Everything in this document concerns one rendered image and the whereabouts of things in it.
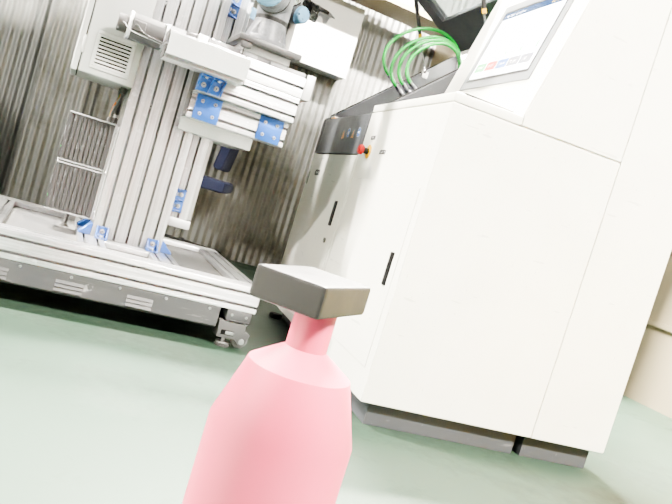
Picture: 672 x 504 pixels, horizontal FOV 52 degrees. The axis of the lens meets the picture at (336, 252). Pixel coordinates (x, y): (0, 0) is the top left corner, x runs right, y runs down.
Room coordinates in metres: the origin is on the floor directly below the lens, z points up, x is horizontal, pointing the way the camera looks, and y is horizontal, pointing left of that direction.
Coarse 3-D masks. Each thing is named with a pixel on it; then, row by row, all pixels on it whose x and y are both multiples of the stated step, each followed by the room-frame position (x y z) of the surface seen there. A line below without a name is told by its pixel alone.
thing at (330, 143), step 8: (328, 120) 3.19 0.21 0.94; (336, 120) 3.05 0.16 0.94; (344, 120) 2.93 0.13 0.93; (352, 120) 2.82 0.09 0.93; (360, 120) 2.71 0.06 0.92; (328, 128) 3.14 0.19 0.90; (336, 128) 3.02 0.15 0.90; (344, 128) 2.90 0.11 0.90; (352, 128) 2.79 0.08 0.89; (328, 136) 3.10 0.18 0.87; (336, 136) 2.98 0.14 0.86; (344, 136) 2.86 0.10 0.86; (360, 136) 2.65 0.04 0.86; (320, 144) 3.20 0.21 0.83; (328, 144) 3.07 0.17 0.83; (336, 144) 2.94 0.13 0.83; (344, 144) 2.83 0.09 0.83; (352, 144) 2.72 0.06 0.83; (320, 152) 3.16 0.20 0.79; (328, 152) 3.03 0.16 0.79; (336, 152) 2.91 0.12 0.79; (344, 152) 2.80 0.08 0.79; (352, 152) 2.69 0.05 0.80
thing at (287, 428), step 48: (288, 288) 0.51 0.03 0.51; (336, 288) 0.52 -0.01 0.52; (288, 336) 0.56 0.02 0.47; (240, 384) 0.53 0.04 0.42; (288, 384) 0.52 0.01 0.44; (336, 384) 0.54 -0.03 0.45; (240, 432) 0.51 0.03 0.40; (288, 432) 0.51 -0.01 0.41; (336, 432) 0.53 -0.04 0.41; (192, 480) 0.54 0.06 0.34; (240, 480) 0.50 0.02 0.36; (288, 480) 0.50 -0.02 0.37; (336, 480) 0.53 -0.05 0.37
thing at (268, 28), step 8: (256, 16) 2.44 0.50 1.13; (264, 16) 2.41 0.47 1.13; (272, 16) 2.41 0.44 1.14; (256, 24) 2.42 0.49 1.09; (264, 24) 2.41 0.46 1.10; (272, 24) 2.41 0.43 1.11; (280, 24) 2.43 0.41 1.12; (248, 32) 2.42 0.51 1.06; (256, 32) 2.41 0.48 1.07; (264, 32) 2.40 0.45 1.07; (272, 32) 2.41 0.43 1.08; (280, 32) 2.43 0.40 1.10; (264, 40) 2.39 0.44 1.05; (272, 40) 2.40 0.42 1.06; (280, 40) 2.43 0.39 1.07
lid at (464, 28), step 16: (432, 0) 3.29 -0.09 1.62; (448, 0) 3.18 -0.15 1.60; (464, 0) 3.07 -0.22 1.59; (480, 0) 2.97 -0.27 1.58; (496, 0) 2.84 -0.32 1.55; (432, 16) 3.37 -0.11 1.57; (448, 16) 3.29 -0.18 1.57; (464, 16) 3.13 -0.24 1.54; (480, 16) 3.03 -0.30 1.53; (448, 32) 3.36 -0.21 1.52; (464, 32) 3.24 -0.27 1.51; (464, 48) 3.36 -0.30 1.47
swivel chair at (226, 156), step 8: (224, 152) 4.28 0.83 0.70; (232, 152) 4.42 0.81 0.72; (216, 160) 4.29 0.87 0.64; (224, 160) 4.29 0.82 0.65; (232, 160) 4.59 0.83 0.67; (216, 168) 4.29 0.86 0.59; (224, 168) 4.39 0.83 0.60; (208, 176) 4.48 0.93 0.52; (208, 184) 4.12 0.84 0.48; (216, 184) 4.12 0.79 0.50; (224, 184) 4.13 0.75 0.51; (232, 184) 4.56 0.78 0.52; (224, 192) 4.23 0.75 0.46; (176, 232) 4.32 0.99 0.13; (184, 240) 4.35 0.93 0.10
